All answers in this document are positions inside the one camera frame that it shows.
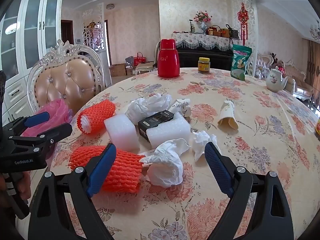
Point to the cream side chair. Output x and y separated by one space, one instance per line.
145 66

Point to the white lattice partition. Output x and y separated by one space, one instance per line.
251 30
93 17

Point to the dark wooden door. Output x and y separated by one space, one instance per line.
66 33

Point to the red thermos flask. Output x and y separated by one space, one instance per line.
168 60

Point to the red knot hanging ornament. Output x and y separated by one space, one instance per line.
243 13

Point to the pink flowers in vase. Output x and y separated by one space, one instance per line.
203 17

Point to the silver ornate chair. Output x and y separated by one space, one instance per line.
263 62

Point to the green snack bag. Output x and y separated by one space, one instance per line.
240 62

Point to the paper wrapper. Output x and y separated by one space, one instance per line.
227 117

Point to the black cardboard box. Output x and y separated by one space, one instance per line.
155 122

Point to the grey bag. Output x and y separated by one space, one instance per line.
129 62

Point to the black handbag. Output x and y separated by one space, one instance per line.
232 33

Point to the red bag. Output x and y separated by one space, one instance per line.
140 59

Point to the white plastic bag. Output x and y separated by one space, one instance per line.
145 107

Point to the white foam net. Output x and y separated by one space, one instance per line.
121 132

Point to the cream ornate sofa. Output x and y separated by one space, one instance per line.
300 77

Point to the crystal wall lamp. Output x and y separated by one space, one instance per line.
315 30

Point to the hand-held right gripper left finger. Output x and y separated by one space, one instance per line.
102 167

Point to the round ceiling lamp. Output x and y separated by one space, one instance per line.
110 6

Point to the black piano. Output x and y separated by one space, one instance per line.
190 57

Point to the large white tissue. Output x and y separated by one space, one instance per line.
167 167

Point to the small orange foam net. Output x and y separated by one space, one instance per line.
100 112

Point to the brown door frame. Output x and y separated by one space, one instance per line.
107 42

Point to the white foam sheet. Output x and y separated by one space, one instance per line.
170 132

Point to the bin with pink bag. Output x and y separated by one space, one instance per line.
56 110

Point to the person's left hand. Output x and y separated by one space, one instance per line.
25 190

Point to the brown woven basket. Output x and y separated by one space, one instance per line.
216 32

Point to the small white tissue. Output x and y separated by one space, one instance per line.
202 142

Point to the cream tufted dining chair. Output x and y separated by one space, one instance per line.
67 80

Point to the bottle with yellow label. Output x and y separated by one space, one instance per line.
318 130

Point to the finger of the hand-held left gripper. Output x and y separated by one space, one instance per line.
37 118
60 130

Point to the white tall cabinet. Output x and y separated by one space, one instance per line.
32 42

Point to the large orange foam net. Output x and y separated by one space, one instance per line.
125 172

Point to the glass jar yellow label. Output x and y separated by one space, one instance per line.
204 66

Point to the brown cardboard box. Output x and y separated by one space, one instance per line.
117 70

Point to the floral lace piano cover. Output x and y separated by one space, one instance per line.
200 40

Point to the floral tablecloth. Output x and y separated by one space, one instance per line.
250 155

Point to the brown curtain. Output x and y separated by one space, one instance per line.
312 55

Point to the small flat white card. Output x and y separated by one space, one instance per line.
146 153

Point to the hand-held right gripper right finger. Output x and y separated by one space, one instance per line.
217 165

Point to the white floral teapot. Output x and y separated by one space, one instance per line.
275 81

